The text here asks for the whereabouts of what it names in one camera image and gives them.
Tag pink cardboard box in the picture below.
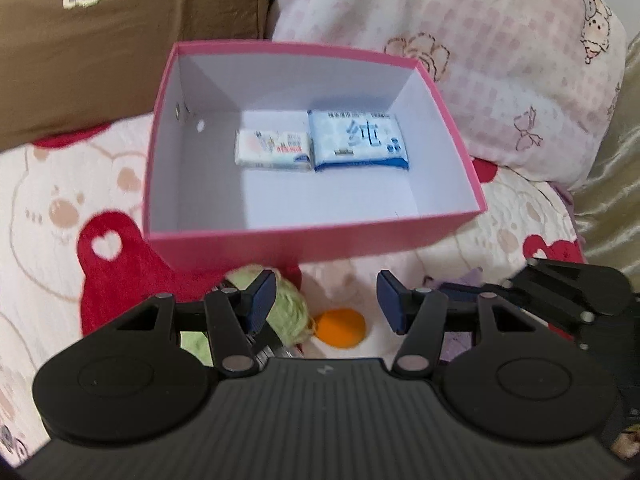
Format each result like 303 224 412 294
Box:
142 41 487 274

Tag brown pillow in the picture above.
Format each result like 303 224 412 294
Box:
0 0 276 151

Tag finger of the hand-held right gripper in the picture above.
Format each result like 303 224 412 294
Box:
439 275 597 334
526 257 635 314

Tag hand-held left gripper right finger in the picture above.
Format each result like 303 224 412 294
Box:
376 270 549 378

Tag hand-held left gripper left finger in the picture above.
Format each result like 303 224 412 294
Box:
102 269 277 376

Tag green yarn ball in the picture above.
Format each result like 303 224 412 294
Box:
180 266 317 361

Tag pink checked pillow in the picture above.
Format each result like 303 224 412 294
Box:
265 0 629 191

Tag gold satin cloth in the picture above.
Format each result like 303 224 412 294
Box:
570 35 640 292

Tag blue wet wipes pack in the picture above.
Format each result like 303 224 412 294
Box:
306 108 410 174

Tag orange fruit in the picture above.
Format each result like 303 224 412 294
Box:
315 308 368 350

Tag bear printed blanket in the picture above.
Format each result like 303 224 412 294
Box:
0 115 587 461

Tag small white tissue pack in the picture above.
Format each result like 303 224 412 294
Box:
235 129 314 172

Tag purple plush toy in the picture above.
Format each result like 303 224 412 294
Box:
427 266 485 361

